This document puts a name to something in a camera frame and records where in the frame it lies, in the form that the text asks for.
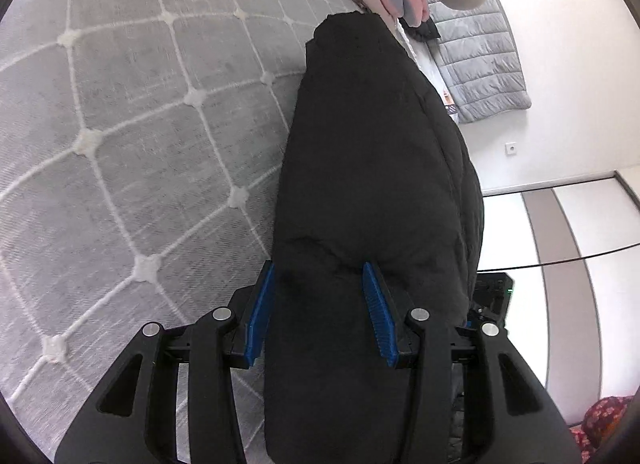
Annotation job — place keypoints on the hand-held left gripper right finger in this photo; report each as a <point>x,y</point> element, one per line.
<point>380,319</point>

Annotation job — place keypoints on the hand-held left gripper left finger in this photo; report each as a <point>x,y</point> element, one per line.
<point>260,319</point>

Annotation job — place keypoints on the black puffer jacket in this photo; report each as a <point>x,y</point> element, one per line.
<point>370,169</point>

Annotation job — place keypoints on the sliding door wardrobe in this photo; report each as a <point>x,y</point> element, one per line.
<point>560,224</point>

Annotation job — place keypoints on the grey quilted bedspread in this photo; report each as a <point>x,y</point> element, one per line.
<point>125,144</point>

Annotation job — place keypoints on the light grey padded blanket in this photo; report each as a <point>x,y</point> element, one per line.
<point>480,64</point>

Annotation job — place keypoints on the small black cloth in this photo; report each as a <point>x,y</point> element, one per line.
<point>425,30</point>

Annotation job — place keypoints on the white wall socket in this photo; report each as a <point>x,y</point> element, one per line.
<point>511,148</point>

